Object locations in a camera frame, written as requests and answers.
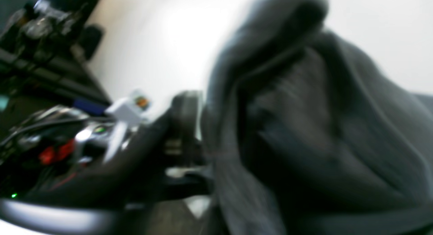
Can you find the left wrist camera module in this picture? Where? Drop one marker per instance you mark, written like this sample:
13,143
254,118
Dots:
127,113

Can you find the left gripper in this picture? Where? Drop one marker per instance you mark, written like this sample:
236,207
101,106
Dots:
51,147

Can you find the dark grey t-shirt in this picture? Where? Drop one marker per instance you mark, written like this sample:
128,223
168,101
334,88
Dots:
306,136

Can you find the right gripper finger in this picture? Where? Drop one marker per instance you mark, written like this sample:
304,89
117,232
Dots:
143,190

